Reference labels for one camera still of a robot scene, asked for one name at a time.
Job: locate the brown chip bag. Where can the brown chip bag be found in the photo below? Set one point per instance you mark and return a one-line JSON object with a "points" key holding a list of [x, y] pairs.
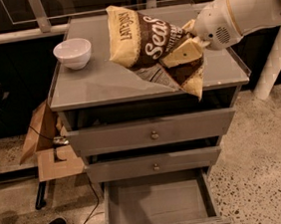
{"points": [[138, 42]]}

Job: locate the white window railing frame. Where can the white window railing frame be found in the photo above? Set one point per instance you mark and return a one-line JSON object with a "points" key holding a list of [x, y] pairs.
{"points": [[37, 24]]}

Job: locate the black metal leg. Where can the black metal leg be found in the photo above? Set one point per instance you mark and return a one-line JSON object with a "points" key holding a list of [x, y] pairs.
{"points": [[40, 202]]}

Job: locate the brown cardboard box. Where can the brown cardboard box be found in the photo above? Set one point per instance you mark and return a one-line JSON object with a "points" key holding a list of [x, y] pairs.
{"points": [[54, 161]]}

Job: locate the grey top drawer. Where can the grey top drawer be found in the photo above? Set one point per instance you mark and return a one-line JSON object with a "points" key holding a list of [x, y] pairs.
{"points": [[107, 138]]}

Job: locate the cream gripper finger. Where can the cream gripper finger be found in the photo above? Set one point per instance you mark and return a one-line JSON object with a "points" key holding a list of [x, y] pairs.
{"points": [[189, 51], [189, 27]]}

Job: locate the grey bottom drawer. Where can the grey bottom drawer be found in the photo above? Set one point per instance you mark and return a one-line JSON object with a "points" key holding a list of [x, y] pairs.
{"points": [[182, 197]]}

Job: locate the grey drawer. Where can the grey drawer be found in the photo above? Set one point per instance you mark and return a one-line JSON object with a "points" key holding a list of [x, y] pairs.
{"points": [[107, 138], [182, 197], [154, 164]]}

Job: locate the white diagonal post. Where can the white diagonal post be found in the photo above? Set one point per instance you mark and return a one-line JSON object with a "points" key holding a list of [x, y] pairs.
{"points": [[270, 72]]}

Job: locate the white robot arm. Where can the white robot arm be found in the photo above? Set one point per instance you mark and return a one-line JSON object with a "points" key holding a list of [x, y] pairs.
{"points": [[253, 15]]}

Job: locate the grey drawer cabinet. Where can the grey drawer cabinet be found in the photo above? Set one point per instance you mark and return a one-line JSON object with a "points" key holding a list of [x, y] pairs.
{"points": [[104, 93]]}

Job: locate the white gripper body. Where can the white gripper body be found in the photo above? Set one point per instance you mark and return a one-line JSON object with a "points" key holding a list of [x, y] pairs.
{"points": [[213, 23]]}

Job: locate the white ceramic bowl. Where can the white ceramic bowl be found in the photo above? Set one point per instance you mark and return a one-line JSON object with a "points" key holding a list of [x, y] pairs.
{"points": [[73, 53]]}

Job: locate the grey middle drawer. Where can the grey middle drawer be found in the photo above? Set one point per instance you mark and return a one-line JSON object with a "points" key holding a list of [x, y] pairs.
{"points": [[154, 164]]}

